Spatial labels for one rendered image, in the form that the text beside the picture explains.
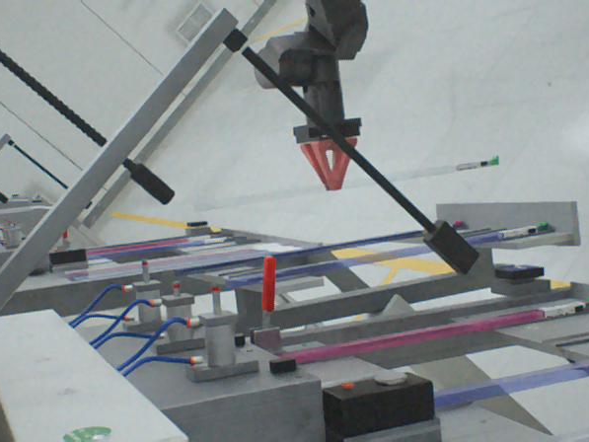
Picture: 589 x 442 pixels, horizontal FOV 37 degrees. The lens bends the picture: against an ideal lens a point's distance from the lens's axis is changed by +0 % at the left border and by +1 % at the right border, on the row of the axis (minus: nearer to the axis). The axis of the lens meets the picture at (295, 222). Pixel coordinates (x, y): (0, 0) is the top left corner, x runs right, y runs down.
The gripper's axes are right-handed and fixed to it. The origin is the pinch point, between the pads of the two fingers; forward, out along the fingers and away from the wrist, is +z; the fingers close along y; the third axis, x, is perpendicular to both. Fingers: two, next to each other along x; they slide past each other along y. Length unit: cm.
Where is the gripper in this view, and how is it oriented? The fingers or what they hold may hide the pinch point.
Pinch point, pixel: (332, 184)
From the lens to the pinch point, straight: 128.1
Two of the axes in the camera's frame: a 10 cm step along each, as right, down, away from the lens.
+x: 9.0, -1.4, 4.1
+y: 4.2, 0.1, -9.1
